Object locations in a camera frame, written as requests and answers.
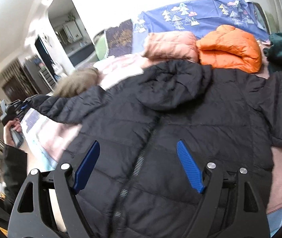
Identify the white shelf rack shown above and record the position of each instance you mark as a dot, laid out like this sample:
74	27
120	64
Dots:
47	78

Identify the pink puffer jacket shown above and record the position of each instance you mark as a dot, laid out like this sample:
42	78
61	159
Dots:
171	45

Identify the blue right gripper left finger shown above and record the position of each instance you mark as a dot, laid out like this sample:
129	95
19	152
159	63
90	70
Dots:
83	165

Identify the pink polka-dot blanket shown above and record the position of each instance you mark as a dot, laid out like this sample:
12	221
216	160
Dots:
48	139

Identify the olive brown fleece garment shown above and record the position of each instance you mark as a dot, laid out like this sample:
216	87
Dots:
76	83

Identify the black puffer jacket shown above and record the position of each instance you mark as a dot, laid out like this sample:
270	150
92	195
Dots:
138	187

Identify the person's left hand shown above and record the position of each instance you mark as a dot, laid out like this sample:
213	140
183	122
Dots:
13	133

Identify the blue tree-print bed sheet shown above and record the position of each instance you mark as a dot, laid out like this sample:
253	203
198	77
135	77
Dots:
199	17

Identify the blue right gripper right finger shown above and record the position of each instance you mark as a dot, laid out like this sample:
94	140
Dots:
191	168

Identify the dark blue kitchen counter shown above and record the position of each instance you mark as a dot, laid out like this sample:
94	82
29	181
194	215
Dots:
81	54

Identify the orange puffer jacket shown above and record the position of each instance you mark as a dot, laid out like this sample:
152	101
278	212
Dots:
230	48

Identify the dark purple tree-print quilt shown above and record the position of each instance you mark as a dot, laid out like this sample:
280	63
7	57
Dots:
119	39

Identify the black sleeved left forearm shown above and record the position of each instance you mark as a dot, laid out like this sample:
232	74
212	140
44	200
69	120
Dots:
15	172

